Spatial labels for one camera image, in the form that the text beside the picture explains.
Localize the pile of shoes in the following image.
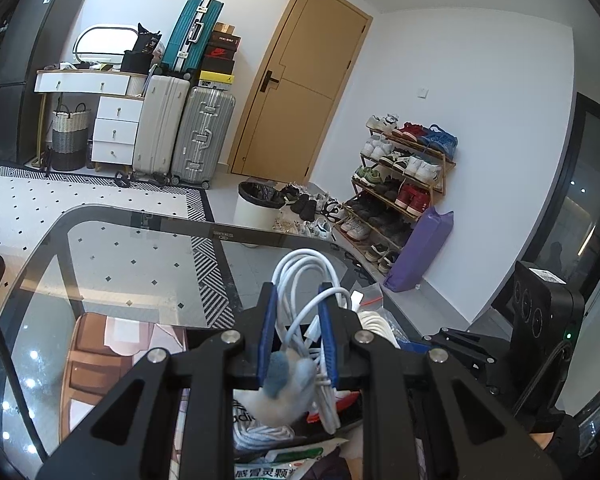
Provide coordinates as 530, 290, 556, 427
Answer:
275, 182, 348, 241

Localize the black framed glass door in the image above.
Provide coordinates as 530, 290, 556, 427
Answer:
490, 92, 600, 331

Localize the plain black shoe box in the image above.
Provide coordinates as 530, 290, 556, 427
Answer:
200, 56, 236, 74

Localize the patterned rug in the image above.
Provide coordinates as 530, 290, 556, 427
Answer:
0, 165, 243, 331

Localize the bag of white rope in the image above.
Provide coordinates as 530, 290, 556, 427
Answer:
350, 282, 406, 351

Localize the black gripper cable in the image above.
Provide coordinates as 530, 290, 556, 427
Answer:
515, 341, 568, 413

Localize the white blue sock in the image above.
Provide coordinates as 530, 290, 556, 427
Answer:
232, 350, 316, 428

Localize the person's right forearm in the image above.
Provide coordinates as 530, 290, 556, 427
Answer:
530, 407, 600, 480

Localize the wooden shoe rack with shoes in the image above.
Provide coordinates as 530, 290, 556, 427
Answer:
339, 114, 458, 273

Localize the black paper bag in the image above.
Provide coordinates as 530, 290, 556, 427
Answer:
132, 22, 164, 57

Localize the tan wooden door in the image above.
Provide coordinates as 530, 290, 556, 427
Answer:
227, 0, 373, 188

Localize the oval mirror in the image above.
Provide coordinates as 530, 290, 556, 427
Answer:
74, 22, 140, 66

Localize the white trash bin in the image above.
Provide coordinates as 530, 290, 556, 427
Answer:
237, 181, 287, 248

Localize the white cable bundle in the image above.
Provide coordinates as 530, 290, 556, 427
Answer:
272, 249, 366, 436

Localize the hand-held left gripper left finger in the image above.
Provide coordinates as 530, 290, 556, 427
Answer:
35, 282, 281, 480

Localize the silver suitcase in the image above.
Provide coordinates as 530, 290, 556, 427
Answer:
171, 85, 237, 190

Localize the bag of white shoelaces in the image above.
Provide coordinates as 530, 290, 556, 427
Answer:
232, 400, 301, 453

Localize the white dresser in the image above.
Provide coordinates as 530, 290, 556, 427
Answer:
34, 67, 148, 173

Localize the green white medicine packet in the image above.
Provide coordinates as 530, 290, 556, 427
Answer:
235, 442, 351, 480

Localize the purple bag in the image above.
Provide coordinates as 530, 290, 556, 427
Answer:
382, 206, 455, 293

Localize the teal suitcase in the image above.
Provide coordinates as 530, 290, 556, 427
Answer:
161, 0, 226, 78

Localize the black case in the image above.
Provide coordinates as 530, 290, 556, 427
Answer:
121, 50, 154, 74

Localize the black fridge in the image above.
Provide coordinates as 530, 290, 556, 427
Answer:
0, 0, 83, 166

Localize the white suitcase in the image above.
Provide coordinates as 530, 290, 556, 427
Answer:
132, 74, 191, 178

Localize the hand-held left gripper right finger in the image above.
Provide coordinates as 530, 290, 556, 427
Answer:
317, 282, 563, 480

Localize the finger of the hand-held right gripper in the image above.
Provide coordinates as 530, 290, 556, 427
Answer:
420, 335, 498, 364
437, 327, 511, 350

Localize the red white glue packet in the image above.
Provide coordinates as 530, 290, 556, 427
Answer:
305, 389, 363, 423

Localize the woven laundry basket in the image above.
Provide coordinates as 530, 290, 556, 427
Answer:
50, 102, 92, 172

